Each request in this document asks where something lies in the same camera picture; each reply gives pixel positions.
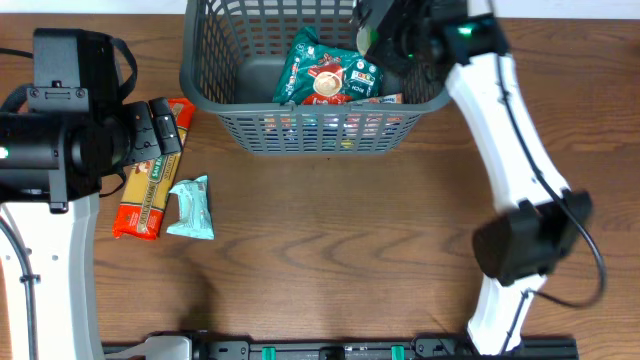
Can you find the mint green snack packet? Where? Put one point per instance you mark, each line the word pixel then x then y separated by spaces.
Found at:
pixel 195 220

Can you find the green coffee sachet bag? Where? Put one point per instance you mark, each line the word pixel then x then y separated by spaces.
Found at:
pixel 316 74

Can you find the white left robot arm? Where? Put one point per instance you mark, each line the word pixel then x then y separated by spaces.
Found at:
pixel 61 135

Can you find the red spaghetti packet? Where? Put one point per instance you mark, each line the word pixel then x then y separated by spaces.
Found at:
pixel 142 207

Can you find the green lid jar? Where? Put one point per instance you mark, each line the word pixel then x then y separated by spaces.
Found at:
pixel 366 38

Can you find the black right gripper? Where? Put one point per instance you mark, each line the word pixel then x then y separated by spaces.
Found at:
pixel 382 45

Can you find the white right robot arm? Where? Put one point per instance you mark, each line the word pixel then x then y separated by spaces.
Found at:
pixel 539 217

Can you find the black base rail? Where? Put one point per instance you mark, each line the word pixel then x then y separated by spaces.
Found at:
pixel 202 345

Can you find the colourful tissue multipack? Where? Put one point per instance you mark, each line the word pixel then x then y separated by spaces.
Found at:
pixel 388 99

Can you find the grey plastic lattice basket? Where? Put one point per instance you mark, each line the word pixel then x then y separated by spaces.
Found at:
pixel 234 53

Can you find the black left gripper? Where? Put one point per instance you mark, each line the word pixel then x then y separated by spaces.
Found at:
pixel 142 132

